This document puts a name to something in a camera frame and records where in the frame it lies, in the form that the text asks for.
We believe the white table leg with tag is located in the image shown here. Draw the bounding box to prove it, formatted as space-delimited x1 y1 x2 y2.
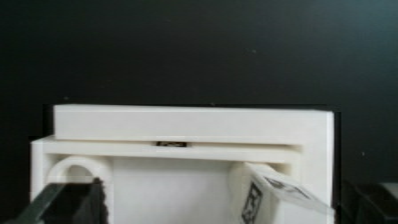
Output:
238 163 333 224

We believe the white square tabletop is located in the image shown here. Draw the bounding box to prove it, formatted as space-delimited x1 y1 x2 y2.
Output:
30 137 332 224

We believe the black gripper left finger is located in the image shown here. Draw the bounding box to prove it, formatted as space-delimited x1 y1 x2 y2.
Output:
12 178 110 224

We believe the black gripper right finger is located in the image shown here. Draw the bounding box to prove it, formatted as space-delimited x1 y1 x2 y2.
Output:
339 181 398 224

